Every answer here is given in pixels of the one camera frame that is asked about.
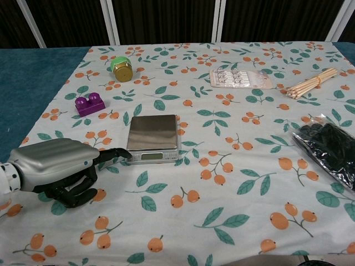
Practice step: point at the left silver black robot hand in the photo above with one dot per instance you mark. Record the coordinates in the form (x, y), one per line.
(55, 163)

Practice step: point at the purple toy building block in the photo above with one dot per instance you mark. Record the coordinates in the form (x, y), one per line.
(91, 108)

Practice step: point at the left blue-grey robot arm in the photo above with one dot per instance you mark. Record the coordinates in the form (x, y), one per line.
(7, 177)

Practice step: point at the silver digital kitchen scale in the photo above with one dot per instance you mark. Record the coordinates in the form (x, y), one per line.
(152, 133)

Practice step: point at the gold jar with green lid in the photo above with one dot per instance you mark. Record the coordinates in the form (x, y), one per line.
(122, 72)

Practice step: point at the floral fruit print tablecloth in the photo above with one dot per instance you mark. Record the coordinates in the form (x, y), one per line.
(222, 194)

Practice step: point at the pink blister pack card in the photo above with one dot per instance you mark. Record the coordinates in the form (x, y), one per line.
(241, 79)

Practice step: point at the bundle of wooden sticks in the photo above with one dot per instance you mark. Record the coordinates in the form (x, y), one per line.
(310, 84)

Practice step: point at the plastic bag of black gloves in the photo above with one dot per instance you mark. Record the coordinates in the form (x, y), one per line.
(327, 147)

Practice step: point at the white partition frame post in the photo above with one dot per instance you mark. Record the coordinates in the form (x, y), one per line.
(32, 25)
(341, 19)
(217, 19)
(111, 22)

